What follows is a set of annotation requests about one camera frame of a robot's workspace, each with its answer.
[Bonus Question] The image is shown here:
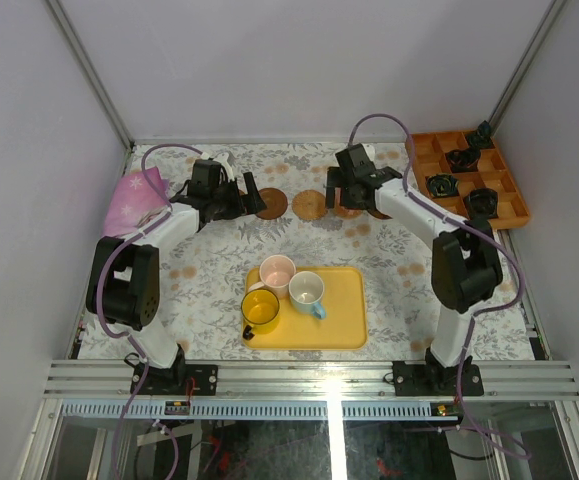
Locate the woven rattan coaster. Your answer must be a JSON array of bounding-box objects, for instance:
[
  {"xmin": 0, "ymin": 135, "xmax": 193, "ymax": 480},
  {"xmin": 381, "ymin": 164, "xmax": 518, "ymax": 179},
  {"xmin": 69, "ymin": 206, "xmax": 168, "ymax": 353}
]
[
  {"xmin": 334, "ymin": 205, "xmax": 363, "ymax": 219},
  {"xmin": 292, "ymin": 190, "xmax": 327, "ymax": 221}
]

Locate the dark wooden coaster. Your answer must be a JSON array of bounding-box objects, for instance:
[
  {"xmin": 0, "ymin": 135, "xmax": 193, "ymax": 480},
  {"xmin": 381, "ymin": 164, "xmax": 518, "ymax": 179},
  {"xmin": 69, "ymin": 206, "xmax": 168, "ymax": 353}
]
[{"xmin": 256, "ymin": 188, "xmax": 288, "ymax": 220}]

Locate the light blue mug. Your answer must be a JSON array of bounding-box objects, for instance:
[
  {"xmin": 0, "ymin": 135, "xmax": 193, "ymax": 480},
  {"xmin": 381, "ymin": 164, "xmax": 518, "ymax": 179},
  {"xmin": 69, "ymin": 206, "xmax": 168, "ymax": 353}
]
[{"xmin": 288, "ymin": 271, "xmax": 326, "ymax": 320}]

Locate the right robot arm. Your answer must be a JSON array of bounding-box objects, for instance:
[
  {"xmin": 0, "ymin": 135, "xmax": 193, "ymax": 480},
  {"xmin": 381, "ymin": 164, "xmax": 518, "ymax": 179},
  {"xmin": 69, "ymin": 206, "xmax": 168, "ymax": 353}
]
[{"xmin": 326, "ymin": 144, "xmax": 503, "ymax": 395}]

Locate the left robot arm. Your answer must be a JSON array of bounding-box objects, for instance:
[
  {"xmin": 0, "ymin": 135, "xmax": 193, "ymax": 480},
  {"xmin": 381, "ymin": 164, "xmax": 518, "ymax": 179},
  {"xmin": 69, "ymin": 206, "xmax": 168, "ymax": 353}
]
[{"xmin": 86, "ymin": 152, "xmax": 266, "ymax": 395}]

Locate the floral tablecloth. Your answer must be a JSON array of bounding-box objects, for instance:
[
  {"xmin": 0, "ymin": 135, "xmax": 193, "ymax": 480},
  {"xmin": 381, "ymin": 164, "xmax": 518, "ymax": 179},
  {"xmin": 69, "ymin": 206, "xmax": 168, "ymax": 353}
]
[{"xmin": 76, "ymin": 142, "xmax": 538, "ymax": 362}]

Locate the light pink mug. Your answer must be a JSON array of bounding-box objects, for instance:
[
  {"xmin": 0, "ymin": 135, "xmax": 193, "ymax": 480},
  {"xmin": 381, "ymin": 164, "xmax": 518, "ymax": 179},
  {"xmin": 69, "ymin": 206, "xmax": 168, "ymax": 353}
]
[{"xmin": 247, "ymin": 255, "xmax": 297, "ymax": 299}]

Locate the pink snowflake cloth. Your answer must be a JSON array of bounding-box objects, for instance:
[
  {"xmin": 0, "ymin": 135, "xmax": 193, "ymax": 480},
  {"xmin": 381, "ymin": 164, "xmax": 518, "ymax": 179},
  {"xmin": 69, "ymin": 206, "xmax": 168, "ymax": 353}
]
[{"xmin": 103, "ymin": 167, "xmax": 168, "ymax": 237}]

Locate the black item in box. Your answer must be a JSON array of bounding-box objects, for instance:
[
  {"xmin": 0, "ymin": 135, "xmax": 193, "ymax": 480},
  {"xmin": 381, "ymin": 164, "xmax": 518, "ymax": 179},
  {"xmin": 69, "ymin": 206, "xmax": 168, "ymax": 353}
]
[
  {"xmin": 426, "ymin": 173, "xmax": 459, "ymax": 198},
  {"xmin": 445, "ymin": 147, "xmax": 481, "ymax": 173},
  {"xmin": 463, "ymin": 188, "xmax": 498, "ymax": 219}
]

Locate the orange compartment box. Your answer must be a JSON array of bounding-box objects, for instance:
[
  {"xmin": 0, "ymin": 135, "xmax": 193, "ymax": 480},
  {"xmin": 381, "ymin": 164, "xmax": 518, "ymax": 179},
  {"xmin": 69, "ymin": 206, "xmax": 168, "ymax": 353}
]
[{"xmin": 406, "ymin": 131, "xmax": 531, "ymax": 230}]

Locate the yellow mug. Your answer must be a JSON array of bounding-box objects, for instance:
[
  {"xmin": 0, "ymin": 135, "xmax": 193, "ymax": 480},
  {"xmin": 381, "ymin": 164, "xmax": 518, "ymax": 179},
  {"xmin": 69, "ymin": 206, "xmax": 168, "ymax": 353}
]
[{"xmin": 241, "ymin": 289, "xmax": 280, "ymax": 341}]

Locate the yellow tray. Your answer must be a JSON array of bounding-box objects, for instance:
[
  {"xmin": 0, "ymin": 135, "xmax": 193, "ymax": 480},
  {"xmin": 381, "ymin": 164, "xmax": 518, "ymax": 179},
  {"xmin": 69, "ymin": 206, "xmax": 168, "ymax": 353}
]
[{"xmin": 243, "ymin": 266, "xmax": 368, "ymax": 351}]

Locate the black item on box corner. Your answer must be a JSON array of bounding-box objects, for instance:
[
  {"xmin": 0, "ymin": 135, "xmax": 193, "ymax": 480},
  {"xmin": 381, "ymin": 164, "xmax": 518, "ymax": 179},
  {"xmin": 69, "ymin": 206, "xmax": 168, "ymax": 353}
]
[{"xmin": 465, "ymin": 121, "xmax": 493, "ymax": 150}]

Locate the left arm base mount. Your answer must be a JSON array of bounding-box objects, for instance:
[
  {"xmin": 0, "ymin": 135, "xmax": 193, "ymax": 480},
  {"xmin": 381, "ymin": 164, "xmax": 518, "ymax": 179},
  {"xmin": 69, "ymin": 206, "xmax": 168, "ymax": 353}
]
[{"xmin": 123, "ymin": 350, "xmax": 219, "ymax": 397}]

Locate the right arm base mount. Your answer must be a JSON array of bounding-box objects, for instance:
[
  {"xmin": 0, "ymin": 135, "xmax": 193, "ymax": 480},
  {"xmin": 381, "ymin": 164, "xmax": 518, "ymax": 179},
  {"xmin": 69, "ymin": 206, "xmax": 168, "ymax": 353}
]
[{"xmin": 382, "ymin": 356, "xmax": 484, "ymax": 397}]

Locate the aluminium frame rail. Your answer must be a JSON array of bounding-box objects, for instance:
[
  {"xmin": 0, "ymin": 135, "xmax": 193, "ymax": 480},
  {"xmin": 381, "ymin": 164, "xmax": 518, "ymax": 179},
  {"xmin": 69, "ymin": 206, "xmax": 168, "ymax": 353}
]
[{"xmin": 43, "ymin": 360, "xmax": 579, "ymax": 402}]

